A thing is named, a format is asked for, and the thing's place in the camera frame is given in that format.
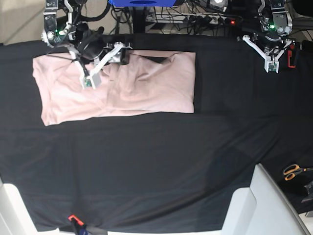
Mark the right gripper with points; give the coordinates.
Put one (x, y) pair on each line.
(91, 53)

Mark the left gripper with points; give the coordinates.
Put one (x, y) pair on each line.
(270, 51)

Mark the pink T-shirt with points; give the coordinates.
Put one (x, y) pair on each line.
(152, 81)

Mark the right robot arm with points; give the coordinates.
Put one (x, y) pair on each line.
(65, 26)

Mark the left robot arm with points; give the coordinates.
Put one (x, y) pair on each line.
(269, 34)

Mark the red black clamp right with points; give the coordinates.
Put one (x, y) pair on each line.
(293, 54)

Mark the red black clamp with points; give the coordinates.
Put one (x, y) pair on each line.
(293, 54)
(81, 228)

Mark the black monitor stand pole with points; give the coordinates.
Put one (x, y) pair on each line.
(139, 19)

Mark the blue box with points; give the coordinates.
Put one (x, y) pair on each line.
(142, 3)

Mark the power strip with red light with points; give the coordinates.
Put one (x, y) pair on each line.
(172, 18)

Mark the black table cloth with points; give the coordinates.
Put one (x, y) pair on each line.
(163, 172)

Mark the black object right edge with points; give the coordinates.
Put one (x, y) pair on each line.
(309, 198)

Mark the red black clamp bottom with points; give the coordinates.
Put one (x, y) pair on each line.
(81, 228)

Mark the orange handled scissors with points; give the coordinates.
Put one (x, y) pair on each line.
(293, 170)

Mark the white table frame right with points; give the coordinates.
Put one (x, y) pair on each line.
(262, 209)

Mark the white table frame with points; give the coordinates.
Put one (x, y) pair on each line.
(14, 217)
(262, 209)

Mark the white table frame left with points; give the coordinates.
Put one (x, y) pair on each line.
(14, 217)

